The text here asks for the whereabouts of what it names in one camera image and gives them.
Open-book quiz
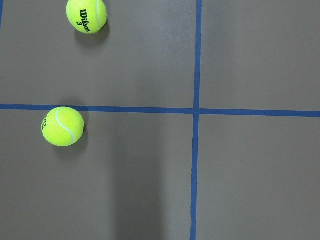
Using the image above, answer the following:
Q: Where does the Roland Garros yellow tennis ball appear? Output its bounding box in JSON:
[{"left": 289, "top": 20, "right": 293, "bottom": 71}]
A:
[{"left": 41, "top": 106, "right": 85, "bottom": 147}]

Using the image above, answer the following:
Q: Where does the Wilson yellow tennis ball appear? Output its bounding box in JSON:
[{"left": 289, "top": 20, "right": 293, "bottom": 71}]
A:
[{"left": 66, "top": 0, "right": 108, "bottom": 34}]

